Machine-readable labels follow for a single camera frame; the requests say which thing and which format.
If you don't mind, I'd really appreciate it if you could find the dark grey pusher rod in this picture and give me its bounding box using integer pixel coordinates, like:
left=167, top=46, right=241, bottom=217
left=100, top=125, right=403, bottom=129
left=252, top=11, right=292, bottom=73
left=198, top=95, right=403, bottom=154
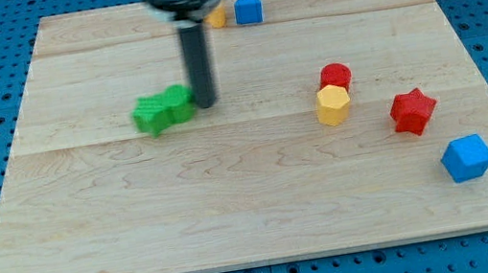
left=178, top=23, right=217, bottom=109

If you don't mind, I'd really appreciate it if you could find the yellow block behind arm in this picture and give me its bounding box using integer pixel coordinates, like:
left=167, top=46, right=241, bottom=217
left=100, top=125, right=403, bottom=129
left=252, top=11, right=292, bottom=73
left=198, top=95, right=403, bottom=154
left=205, top=3, right=226, bottom=29

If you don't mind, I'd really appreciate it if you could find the light wooden board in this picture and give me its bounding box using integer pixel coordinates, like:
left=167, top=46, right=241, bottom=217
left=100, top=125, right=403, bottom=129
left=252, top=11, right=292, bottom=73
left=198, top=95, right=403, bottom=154
left=0, top=0, right=488, bottom=273

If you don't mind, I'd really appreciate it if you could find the blue cube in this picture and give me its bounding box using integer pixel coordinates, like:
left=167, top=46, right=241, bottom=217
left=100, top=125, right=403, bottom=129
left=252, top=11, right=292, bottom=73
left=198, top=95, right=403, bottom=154
left=440, top=134, right=488, bottom=183

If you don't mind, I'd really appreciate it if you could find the blue house-shaped block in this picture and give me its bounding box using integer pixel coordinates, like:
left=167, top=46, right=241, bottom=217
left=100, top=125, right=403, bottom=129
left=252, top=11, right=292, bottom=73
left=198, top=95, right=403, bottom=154
left=234, top=0, right=264, bottom=25

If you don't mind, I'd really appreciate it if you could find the green cylinder block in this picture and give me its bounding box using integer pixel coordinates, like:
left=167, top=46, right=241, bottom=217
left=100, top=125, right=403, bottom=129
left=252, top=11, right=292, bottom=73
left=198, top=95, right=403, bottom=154
left=162, top=84, right=196, bottom=125

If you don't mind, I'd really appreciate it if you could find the green star block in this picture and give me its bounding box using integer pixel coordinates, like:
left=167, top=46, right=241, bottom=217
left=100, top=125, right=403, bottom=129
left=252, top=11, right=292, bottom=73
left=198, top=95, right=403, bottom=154
left=132, top=94, right=174, bottom=137

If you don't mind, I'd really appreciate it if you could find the red cylinder block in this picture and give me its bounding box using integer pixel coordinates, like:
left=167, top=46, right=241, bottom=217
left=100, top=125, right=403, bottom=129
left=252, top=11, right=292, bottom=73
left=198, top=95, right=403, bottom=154
left=319, top=62, right=352, bottom=91

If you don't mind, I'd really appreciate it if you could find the yellow hexagon block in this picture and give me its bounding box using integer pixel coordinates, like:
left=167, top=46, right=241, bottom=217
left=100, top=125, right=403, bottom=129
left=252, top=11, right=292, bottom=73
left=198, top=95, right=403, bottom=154
left=315, top=84, right=351, bottom=126

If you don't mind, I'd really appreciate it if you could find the red star block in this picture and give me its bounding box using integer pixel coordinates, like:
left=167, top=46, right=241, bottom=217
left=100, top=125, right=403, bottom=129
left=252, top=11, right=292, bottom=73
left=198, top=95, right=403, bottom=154
left=389, top=87, right=437, bottom=136

